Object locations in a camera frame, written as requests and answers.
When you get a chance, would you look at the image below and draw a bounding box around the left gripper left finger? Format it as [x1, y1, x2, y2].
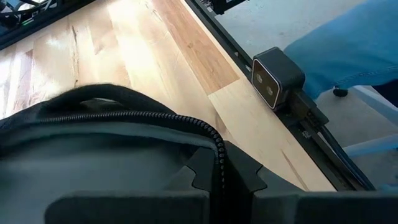
[45, 146, 218, 224]

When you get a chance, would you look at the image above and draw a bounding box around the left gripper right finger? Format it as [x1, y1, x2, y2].
[224, 141, 398, 224]

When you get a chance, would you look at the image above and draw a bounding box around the black backpack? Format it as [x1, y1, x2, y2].
[0, 83, 228, 224]

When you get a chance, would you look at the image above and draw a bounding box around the black table-level camera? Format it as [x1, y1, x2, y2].
[251, 46, 306, 110]

